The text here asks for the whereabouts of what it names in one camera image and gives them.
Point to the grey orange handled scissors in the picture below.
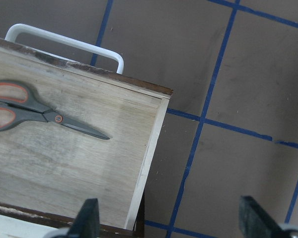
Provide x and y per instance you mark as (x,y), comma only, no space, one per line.
(18,104)

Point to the white plastic tray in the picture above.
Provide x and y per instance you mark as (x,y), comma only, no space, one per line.
(15,228)

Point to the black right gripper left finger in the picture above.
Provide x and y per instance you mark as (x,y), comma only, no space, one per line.
(87,222)

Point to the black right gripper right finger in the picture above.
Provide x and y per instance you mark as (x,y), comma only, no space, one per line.
(255,222)

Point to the light wooden drawer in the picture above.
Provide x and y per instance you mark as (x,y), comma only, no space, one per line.
(54,169)

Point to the white drawer handle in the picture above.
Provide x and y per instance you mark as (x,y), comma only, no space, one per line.
(15,30)

